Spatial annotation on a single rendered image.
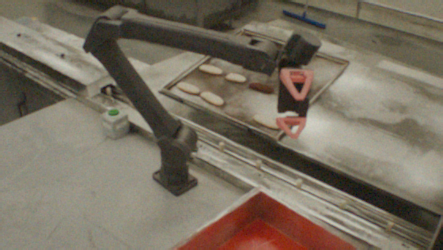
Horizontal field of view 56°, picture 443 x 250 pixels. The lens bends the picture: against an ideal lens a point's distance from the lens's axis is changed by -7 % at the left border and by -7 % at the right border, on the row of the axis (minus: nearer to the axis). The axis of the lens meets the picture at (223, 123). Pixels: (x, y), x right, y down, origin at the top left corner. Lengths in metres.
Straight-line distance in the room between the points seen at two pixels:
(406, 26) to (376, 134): 3.62
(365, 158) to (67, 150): 0.94
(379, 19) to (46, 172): 4.20
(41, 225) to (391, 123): 1.09
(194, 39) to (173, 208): 0.47
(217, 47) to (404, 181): 0.64
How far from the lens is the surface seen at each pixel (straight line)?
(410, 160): 1.36
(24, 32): 2.32
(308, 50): 0.99
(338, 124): 1.44
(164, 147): 1.19
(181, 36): 1.05
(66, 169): 1.43
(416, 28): 4.95
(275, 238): 1.15
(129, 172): 1.37
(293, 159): 1.42
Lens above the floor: 1.67
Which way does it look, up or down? 33 degrees down
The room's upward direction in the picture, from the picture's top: straight up
